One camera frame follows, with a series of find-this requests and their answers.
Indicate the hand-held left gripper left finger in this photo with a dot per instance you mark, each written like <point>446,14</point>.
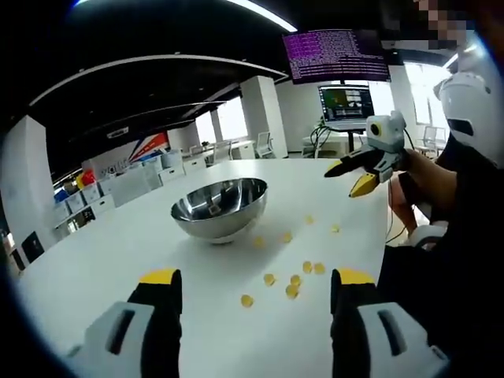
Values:
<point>118,338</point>

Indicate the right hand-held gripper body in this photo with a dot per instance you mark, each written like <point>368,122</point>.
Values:
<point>388,134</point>

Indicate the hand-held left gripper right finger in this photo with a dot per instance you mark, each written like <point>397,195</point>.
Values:
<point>374,338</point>

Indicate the yellow QQ candies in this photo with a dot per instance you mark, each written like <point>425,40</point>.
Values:
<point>292,290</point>

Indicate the stainless steel bowl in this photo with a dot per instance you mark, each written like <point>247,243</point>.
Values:
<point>220,220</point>

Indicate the monitor stand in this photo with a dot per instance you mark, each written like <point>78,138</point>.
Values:
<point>350,143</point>

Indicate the white office chair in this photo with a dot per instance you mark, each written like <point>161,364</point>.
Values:
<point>264,143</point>
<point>432,139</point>

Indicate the computer monitor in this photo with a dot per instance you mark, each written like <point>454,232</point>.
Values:
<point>344,104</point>

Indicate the white worn device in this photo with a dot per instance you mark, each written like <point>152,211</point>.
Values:
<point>468,102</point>

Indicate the person in black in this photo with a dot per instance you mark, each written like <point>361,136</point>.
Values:
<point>453,295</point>

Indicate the white table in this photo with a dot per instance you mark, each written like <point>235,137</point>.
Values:
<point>118,244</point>

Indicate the large screen with purple text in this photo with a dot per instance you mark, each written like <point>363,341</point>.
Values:
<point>334,55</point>

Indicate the row of white storage boxes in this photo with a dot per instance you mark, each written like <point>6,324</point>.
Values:
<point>118,189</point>

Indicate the long ceiling light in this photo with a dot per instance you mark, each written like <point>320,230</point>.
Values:
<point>264,13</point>

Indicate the red and blue banner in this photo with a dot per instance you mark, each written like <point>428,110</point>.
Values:
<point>151,145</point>

